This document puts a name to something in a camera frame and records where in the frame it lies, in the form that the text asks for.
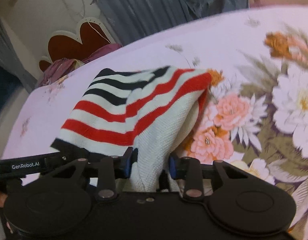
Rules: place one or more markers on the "purple folded bedding pile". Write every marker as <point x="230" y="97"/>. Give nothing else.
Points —
<point x="58" y="69"/>

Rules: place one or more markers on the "pink pillow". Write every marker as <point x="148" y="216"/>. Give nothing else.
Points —
<point x="102" y="52"/>

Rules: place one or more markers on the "red heart-shaped headboard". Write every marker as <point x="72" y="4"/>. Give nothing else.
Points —
<point x="89" y="36"/>

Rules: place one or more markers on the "pink floral bed sheet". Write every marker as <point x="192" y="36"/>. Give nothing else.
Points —
<point x="251" y="139"/>

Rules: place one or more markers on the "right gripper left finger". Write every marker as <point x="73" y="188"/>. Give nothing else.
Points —
<point x="111" y="168"/>

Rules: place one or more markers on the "striped knit child sweater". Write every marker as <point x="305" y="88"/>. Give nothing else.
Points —
<point x="151" y="111"/>

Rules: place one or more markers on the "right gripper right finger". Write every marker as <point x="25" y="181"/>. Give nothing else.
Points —
<point x="189" y="170"/>

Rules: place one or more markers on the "blue left window curtain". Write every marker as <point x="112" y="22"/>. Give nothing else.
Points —
<point x="10" y="62"/>

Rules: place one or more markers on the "blue centre curtain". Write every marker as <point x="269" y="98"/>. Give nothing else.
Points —
<point x="131" y="20"/>

